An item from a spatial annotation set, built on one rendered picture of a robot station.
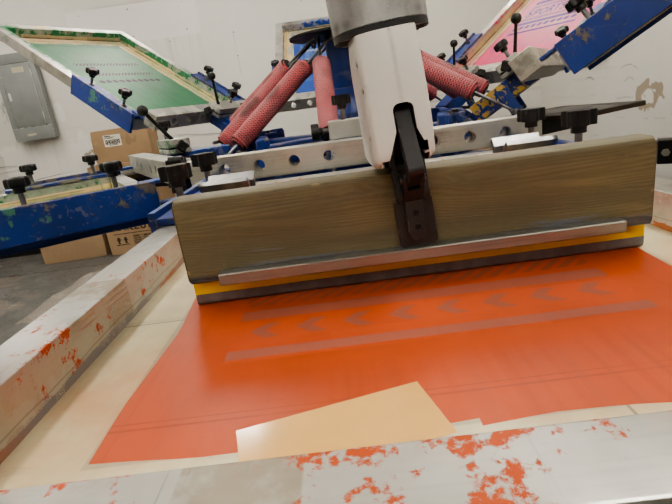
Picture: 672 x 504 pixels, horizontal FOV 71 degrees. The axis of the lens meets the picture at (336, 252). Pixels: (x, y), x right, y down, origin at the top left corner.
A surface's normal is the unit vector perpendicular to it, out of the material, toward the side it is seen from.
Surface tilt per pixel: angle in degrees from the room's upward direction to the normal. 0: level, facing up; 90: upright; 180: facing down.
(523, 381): 0
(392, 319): 0
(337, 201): 90
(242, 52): 90
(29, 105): 90
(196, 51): 90
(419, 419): 0
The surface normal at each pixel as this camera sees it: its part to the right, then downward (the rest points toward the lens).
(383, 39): 0.09, 0.08
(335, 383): -0.13, -0.94
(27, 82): 0.01, 0.30
